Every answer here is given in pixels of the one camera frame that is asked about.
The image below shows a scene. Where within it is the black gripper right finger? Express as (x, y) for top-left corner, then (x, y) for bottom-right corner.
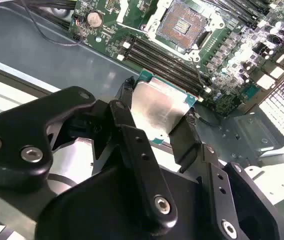
(168, 111), (281, 240)

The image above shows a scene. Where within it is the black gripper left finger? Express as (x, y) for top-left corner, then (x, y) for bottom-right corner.
(0, 76), (179, 237)

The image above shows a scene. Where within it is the metal socket cover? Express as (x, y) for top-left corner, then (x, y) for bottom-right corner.
(115, 0), (175, 38)

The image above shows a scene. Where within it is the silver CPU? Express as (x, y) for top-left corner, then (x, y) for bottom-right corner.
(130, 68), (199, 146)

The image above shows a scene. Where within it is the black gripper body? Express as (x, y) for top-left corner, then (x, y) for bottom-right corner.
(34, 166), (223, 240)

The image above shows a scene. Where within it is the metal locking lever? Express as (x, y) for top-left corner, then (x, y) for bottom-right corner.
(191, 56), (204, 86)

